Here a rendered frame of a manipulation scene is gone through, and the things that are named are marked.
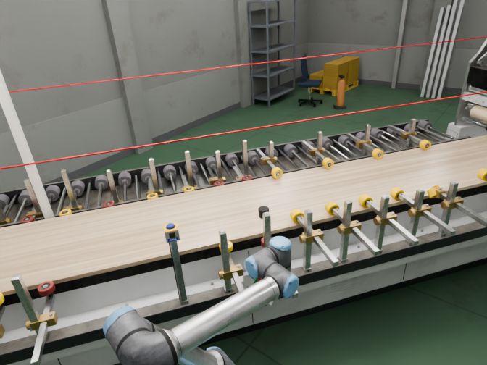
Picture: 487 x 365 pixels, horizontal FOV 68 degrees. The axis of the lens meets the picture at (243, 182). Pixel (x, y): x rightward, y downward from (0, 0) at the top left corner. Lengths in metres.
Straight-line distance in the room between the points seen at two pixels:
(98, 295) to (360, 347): 1.79
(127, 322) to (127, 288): 1.11
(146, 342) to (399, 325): 2.23
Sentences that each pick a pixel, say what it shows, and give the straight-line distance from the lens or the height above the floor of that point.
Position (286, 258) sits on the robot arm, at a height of 1.24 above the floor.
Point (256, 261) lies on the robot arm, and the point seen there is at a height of 1.29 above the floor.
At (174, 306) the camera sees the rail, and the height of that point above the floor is 0.70.
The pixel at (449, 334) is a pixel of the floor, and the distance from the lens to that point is 3.15.
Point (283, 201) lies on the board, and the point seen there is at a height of 0.90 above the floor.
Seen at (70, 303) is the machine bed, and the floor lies 0.71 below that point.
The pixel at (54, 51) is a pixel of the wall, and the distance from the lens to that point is 5.30.
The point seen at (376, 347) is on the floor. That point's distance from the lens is 2.91.
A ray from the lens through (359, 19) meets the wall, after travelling 9.44.
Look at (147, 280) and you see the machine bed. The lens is 2.32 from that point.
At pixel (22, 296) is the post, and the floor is 1.01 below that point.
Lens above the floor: 2.26
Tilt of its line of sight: 29 degrees down
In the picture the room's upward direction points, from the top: 4 degrees counter-clockwise
